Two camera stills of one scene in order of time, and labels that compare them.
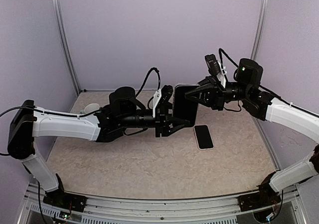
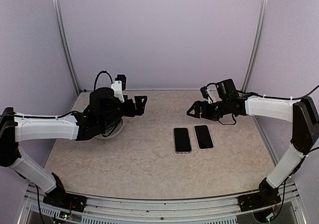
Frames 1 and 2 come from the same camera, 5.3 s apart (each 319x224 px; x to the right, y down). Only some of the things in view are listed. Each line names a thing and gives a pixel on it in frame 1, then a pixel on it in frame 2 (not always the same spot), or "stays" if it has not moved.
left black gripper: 162,114 -> 131,111
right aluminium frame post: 261,25 stays
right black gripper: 213,96 -> 206,114
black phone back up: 204,137 stays
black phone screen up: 184,108 -> 182,140
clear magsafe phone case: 184,109 -> 182,140
